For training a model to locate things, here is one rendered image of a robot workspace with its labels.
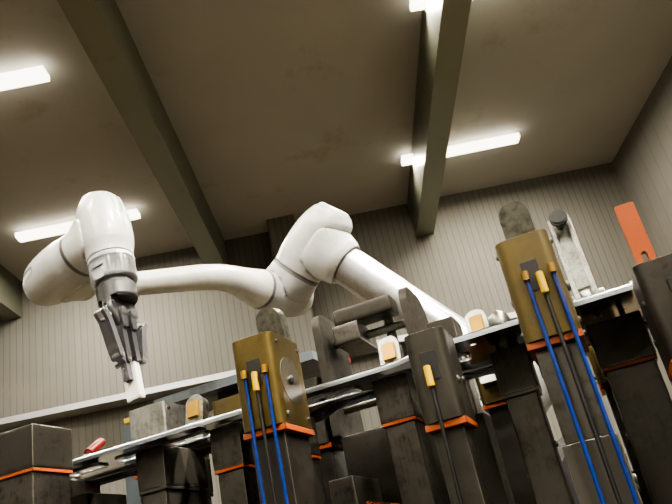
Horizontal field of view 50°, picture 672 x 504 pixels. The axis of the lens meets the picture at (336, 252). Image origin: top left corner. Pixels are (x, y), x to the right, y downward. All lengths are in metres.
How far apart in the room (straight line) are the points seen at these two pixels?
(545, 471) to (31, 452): 0.68
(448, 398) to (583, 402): 0.15
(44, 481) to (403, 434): 0.49
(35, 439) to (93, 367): 6.98
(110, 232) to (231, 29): 4.11
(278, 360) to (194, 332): 6.96
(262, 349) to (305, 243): 0.92
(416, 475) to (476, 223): 7.26
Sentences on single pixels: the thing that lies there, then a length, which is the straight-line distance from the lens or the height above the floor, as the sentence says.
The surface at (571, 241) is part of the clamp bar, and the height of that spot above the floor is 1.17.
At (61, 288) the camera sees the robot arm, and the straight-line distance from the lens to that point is 1.56.
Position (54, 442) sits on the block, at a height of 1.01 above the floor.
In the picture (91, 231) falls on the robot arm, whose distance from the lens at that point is 1.46.
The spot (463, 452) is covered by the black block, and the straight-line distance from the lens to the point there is 0.81.
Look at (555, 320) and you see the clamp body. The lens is 0.76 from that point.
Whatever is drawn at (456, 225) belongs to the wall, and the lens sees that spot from 8.13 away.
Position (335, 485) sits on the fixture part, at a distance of 0.99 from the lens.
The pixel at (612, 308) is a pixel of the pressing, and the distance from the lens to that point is 1.00.
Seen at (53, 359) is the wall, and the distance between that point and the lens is 8.26.
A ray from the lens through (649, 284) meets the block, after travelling 0.79.
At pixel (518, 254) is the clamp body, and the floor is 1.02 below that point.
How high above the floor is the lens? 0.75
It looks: 25 degrees up
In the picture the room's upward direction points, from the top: 12 degrees counter-clockwise
